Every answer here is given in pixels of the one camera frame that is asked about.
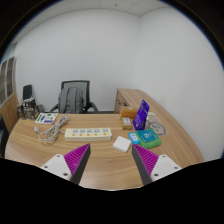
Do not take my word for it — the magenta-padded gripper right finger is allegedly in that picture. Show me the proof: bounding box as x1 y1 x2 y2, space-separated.
131 143 183 186

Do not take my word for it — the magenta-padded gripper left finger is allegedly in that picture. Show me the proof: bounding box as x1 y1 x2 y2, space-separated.
40 143 92 186

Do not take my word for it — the white charger block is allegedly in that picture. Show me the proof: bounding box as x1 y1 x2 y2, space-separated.
112 135 132 154

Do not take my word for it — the green folded cloth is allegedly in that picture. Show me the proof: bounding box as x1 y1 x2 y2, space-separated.
136 128 163 150

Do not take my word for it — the teal flat package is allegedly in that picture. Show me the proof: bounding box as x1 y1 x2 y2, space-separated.
137 129 158 144

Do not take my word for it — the cream power strip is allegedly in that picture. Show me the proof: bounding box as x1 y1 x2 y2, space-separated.
64 127 113 142

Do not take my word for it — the printed green purple paper sheet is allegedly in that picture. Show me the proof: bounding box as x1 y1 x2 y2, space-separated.
34 112 59 125

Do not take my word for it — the purple standing pouch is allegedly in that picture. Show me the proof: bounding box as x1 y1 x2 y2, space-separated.
132 99 151 131

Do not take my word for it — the orange box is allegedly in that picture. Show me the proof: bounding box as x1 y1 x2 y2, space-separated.
120 106 139 120

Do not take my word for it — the grey backpack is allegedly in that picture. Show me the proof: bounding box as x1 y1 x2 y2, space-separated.
57 87 85 115

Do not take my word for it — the wooden glass-door shelf cabinet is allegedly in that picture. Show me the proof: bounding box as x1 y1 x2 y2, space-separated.
0 55 20 134

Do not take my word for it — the low wooden side cabinet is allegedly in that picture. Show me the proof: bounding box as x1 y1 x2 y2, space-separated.
114 88 161 114

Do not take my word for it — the small black chair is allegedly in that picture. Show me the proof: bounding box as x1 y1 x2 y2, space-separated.
22 84 34 103

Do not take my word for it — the black mesh office chair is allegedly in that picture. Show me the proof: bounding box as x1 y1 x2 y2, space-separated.
49 79 100 115

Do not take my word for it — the white coiled power cable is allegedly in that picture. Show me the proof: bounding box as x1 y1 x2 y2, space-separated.
33 115 72 145

